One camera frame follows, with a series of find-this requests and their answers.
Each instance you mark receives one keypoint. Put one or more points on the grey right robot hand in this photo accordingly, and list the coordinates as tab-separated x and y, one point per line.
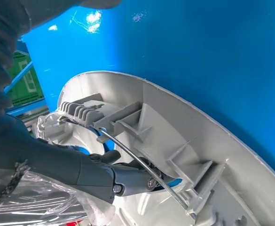
57	168

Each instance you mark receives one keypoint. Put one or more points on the green plastic crate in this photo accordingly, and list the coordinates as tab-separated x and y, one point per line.
24	90

